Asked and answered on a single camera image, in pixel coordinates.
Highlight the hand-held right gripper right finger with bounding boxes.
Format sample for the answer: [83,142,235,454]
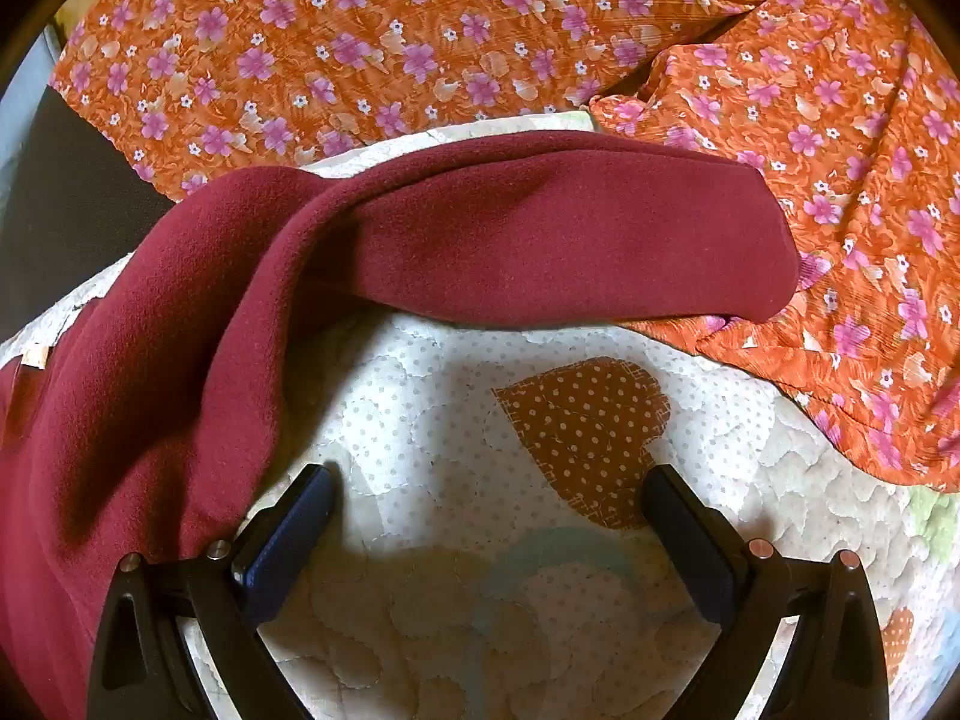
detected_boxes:
[641,463,891,720]

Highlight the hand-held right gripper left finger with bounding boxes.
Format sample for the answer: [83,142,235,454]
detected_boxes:
[86,463,338,720]

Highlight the maroon fleece garment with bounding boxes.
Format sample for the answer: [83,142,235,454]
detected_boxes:
[0,129,797,720]

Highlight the quilted heart-print mat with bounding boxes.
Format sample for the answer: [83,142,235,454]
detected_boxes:
[0,109,960,720]

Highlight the dark brown sofa cushion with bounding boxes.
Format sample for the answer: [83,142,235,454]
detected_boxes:
[0,82,177,342]

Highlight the orange floral cloth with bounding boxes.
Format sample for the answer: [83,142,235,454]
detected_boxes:
[49,0,960,496]

